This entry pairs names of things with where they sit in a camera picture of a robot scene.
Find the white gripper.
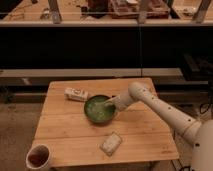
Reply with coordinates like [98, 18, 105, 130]
[104, 91, 134, 111]

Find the green ceramic bowl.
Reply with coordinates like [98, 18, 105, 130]
[84, 95, 116, 124]

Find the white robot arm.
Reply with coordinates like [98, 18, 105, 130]
[104, 82, 213, 171]

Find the wooden table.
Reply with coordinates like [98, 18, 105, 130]
[33, 78, 179, 167]

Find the white wrapped packet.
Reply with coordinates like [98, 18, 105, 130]
[100, 132, 122, 156]

